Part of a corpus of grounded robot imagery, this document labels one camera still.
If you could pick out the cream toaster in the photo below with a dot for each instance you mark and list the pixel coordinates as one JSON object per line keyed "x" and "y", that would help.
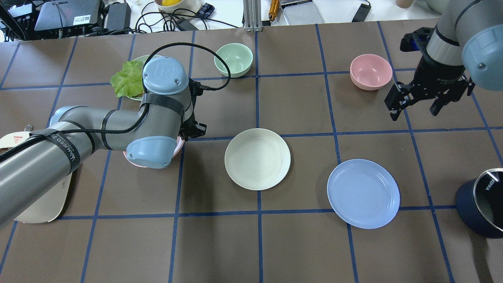
{"x": 48, "y": 207}

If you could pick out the dark blue saucepan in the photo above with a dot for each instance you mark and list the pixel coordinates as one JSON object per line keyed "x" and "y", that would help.
{"x": 479, "y": 203}

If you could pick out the green bowl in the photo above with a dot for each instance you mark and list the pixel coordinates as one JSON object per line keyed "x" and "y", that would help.
{"x": 237, "y": 56}

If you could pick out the cream plate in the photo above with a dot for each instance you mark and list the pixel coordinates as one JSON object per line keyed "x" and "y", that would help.
{"x": 257, "y": 159}

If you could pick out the blue plate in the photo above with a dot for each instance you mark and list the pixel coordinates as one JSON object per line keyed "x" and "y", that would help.
{"x": 363, "y": 194}

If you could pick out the green plate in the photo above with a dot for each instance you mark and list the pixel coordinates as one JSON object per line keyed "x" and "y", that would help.
{"x": 142, "y": 60}

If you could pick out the kitchen scale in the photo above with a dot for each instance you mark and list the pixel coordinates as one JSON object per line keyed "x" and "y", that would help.
{"x": 300, "y": 12}

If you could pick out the cream bowl with fruit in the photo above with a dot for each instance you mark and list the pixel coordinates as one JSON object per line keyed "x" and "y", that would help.
{"x": 170, "y": 6}

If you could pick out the pink bowl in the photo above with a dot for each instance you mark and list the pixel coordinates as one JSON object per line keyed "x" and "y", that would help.
{"x": 370, "y": 72}

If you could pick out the black power adapter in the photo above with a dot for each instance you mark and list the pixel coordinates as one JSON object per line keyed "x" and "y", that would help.
{"x": 117, "y": 16}

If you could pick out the aluminium frame post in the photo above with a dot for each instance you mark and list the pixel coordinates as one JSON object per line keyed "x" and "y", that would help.
{"x": 252, "y": 16}

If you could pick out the green lettuce leaf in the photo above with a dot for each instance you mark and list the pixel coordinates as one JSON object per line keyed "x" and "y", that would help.
{"x": 128, "y": 81}

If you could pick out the pink plate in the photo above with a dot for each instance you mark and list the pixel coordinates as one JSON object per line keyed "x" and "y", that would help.
{"x": 178, "y": 147}

